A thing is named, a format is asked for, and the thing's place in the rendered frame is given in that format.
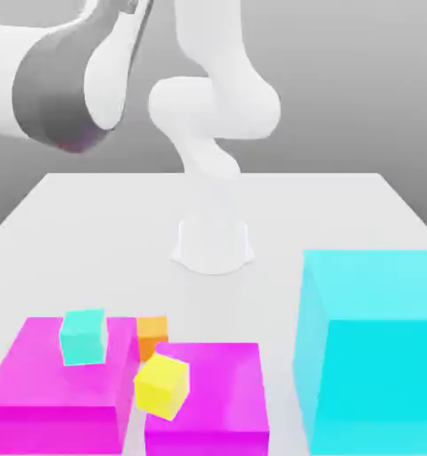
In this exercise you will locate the small orange cube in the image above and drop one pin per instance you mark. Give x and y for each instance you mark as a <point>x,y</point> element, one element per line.
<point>150,333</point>

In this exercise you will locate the small teal cube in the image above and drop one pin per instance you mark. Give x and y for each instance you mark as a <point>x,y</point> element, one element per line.
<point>83,340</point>

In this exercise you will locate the large cyan box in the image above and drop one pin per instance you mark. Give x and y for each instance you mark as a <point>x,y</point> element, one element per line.
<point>377,356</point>

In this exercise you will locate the large magenta box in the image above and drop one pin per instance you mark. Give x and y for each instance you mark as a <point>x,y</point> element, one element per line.
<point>38,392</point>
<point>220,392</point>

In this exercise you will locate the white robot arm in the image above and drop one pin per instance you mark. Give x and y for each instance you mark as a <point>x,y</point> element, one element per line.
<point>216,107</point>

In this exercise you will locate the small yellow cube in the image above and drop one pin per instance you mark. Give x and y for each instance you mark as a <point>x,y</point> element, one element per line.
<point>159,386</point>

